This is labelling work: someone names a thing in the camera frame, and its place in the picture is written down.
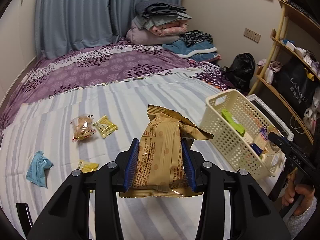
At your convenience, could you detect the light grey folded cloth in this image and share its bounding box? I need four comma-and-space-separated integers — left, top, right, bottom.
136, 15, 193, 29

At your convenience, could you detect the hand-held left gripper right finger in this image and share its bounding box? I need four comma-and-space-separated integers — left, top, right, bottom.
181, 139, 292, 240

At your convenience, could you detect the black smartphone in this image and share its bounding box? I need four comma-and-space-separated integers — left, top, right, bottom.
15, 202, 33, 234

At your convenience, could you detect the tan snack packet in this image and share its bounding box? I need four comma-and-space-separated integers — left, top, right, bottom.
119, 104, 215, 198

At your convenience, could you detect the large green seaweed bag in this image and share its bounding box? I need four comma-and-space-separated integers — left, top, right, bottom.
221, 108, 247, 137

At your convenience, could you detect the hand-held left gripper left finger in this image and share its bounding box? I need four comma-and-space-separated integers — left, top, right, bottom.
27, 138, 140, 240

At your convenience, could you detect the black shopping bag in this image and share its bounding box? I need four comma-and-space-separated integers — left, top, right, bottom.
271, 56, 320, 117

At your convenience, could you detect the purple floral bedsheet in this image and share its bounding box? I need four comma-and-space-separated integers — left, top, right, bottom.
0, 36, 234, 130

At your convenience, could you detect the white wardrobe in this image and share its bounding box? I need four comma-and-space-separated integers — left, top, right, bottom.
0, 0, 42, 100

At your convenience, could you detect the blue red checkered packet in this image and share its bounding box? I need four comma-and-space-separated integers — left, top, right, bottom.
257, 127, 269, 143

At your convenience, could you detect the small white bag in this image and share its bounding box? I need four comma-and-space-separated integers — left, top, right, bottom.
264, 67, 275, 85

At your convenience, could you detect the pink folded cloth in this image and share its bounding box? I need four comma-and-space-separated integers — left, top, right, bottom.
256, 59, 283, 74

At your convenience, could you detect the white framed mirror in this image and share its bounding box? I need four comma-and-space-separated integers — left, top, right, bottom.
246, 94, 293, 140

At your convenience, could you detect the black handbag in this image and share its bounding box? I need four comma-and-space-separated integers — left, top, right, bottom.
222, 53, 256, 92

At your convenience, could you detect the person's right forearm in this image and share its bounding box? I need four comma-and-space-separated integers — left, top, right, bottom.
282, 204, 320, 240

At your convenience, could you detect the pink floral quilt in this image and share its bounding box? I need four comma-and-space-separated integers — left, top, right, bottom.
150, 21, 189, 36

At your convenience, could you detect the cream perforated plastic basket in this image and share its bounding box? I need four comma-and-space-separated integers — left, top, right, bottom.
205, 89, 288, 181

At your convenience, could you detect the light blue snack packet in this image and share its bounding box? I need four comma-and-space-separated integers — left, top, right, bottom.
26, 150, 54, 189

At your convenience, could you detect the dark grey folded blanket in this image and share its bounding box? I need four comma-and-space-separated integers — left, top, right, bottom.
135, 0, 188, 18

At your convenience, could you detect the beige wall socket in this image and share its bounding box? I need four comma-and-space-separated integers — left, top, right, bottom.
244, 28, 261, 42

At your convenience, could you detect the wooden bamboo shelf rack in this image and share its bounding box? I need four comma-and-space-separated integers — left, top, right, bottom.
249, 0, 320, 144

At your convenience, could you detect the pink white plastic bag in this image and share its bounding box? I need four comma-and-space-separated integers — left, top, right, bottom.
303, 102, 320, 133

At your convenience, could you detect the person's right hand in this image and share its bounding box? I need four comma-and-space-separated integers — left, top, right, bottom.
282, 184, 317, 217

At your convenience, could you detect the small clear red-trim packet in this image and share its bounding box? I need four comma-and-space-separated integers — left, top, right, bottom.
71, 113, 97, 142

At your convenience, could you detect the yellow sandwich biscuit packet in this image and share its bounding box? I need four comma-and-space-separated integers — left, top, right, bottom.
77, 160, 100, 174
92, 115, 119, 139

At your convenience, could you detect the white grey striped sheet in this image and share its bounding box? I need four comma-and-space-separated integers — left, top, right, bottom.
0, 72, 283, 240

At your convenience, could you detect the blue-grey curtain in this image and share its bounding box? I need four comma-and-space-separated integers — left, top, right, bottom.
35, 0, 187, 59

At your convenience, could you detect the leopard print cloth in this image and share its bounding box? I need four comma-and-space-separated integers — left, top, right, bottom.
180, 30, 213, 47

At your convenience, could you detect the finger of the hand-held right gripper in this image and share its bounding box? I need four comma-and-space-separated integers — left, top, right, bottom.
268, 132, 296, 156

